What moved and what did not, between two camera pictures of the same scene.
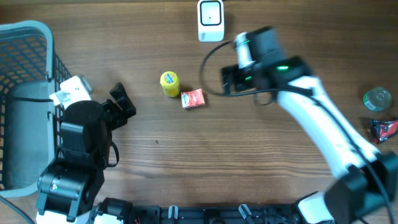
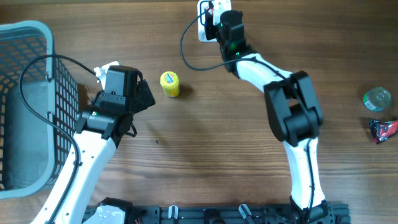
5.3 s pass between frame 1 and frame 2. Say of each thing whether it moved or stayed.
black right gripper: moved
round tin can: stayed
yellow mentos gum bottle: stayed
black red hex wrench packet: stayed
